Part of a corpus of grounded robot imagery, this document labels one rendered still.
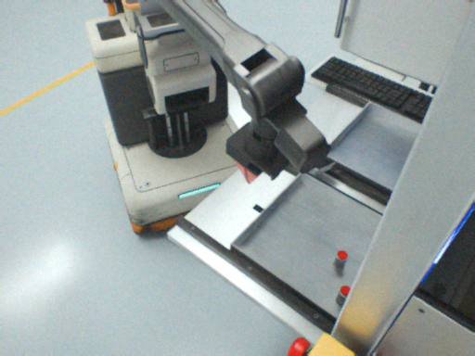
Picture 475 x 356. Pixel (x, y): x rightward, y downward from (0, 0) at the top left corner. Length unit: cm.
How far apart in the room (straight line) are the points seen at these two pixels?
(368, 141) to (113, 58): 102
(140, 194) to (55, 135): 97
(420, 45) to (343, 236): 79
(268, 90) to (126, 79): 128
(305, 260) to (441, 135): 58
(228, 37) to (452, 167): 35
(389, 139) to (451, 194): 80
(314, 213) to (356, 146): 26
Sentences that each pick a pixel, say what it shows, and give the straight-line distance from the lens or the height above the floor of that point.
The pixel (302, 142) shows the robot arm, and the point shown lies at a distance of 57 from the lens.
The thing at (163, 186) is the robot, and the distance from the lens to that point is 182.
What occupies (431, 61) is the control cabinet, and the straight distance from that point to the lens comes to 153.
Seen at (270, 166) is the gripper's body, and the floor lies 115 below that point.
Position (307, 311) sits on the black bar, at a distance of 83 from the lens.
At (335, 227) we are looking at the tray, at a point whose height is 88.
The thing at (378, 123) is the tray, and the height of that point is 88.
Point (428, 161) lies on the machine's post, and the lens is 39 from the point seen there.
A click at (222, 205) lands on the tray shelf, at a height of 88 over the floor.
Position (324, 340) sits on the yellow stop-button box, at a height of 103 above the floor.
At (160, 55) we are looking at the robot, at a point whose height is 89.
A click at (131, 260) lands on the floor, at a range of 197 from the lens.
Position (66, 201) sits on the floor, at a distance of 227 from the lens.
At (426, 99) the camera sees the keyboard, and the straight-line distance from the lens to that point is 146.
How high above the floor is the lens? 164
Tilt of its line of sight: 48 degrees down
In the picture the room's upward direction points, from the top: straight up
